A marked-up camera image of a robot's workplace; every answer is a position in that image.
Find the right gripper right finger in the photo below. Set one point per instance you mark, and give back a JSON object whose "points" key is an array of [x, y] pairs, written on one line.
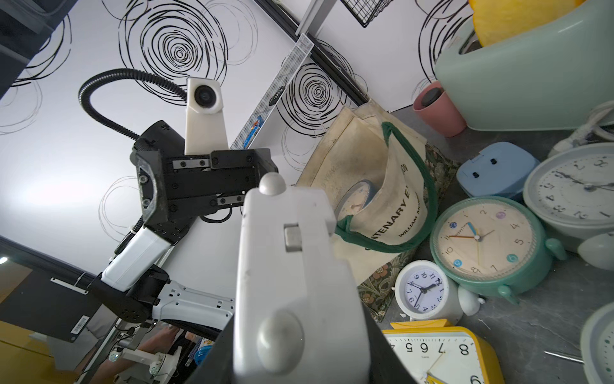
{"points": [[385, 366]]}

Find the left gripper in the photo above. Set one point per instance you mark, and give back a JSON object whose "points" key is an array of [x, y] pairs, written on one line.
{"points": [[178, 189]]}

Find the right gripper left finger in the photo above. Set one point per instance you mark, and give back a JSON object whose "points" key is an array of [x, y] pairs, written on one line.
{"points": [[217, 366]]}

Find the white square clock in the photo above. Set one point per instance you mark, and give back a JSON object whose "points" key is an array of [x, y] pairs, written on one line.
{"points": [[298, 318]]}

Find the cream canvas tote bag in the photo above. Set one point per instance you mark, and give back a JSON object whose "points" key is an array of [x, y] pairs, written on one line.
{"points": [[410, 177]]}

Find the blue round beige clock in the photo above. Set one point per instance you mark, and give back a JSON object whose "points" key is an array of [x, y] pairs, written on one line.
{"points": [[356, 199]]}

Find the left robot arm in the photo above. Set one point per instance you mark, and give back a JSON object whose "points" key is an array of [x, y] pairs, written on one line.
{"points": [[138, 291]]}

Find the yellow rectangular clock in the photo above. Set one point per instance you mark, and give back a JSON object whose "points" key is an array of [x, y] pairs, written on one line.
{"points": [[435, 351]]}

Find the white purple face clock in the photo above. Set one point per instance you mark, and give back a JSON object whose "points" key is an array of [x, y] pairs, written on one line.
{"points": [[424, 292]]}

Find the green round pastel clock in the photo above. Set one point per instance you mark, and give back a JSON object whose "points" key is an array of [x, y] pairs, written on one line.
{"points": [[494, 247]]}

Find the silver twin bell clock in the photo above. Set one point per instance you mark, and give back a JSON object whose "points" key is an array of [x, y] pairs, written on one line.
{"points": [[596, 345]]}

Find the light blue clock back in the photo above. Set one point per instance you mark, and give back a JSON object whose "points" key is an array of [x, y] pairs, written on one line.
{"points": [[500, 169]]}

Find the white twin bell clock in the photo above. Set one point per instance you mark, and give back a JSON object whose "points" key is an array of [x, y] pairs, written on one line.
{"points": [[572, 194]]}

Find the pink cup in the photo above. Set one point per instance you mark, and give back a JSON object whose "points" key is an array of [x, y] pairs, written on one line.
{"points": [[435, 108]]}

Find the mint green toaster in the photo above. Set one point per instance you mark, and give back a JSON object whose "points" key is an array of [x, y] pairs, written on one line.
{"points": [[547, 79]]}

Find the yellow toast slice front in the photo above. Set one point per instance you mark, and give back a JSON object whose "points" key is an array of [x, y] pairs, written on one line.
{"points": [[497, 20]]}

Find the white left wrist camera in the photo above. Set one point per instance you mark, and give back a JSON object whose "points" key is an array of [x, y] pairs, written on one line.
{"points": [[205, 124]]}

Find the white wire shelf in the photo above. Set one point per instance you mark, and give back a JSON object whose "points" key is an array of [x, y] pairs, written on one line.
{"points": [[270, 99]]}

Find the black wire basket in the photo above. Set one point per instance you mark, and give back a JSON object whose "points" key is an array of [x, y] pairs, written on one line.
{"points": [[365, 11]]}

